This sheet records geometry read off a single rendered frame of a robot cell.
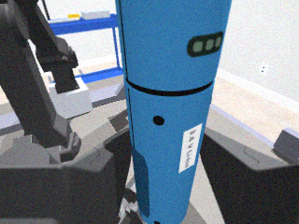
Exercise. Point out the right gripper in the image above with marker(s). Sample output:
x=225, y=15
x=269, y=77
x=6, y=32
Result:
x=129, y=206

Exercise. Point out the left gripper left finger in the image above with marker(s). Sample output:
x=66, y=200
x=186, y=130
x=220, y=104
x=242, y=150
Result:
x=89, y=191

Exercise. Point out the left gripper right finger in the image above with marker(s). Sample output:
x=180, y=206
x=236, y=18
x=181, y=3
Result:
x=249, y=186

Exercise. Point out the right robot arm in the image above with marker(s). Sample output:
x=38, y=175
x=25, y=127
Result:
x=24, y=87

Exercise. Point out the blue electric screwdriver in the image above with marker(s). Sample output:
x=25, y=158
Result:
x=170, y=54

